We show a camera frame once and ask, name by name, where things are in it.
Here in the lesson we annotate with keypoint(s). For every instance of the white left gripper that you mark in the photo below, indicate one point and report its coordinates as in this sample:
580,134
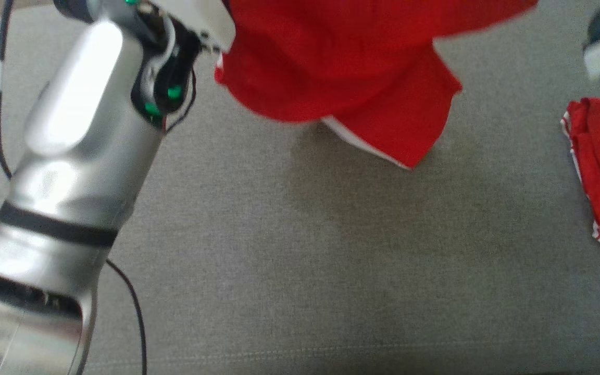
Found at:
201,15

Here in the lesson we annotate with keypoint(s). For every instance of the red shorts with white stripe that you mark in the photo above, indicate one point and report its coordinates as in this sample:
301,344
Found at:
341,62

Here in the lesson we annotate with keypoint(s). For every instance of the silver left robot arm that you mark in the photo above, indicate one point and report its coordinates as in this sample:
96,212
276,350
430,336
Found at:
76,146

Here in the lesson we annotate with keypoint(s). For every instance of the grey sofa seat cushion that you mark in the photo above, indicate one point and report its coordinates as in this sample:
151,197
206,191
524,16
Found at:
331,260

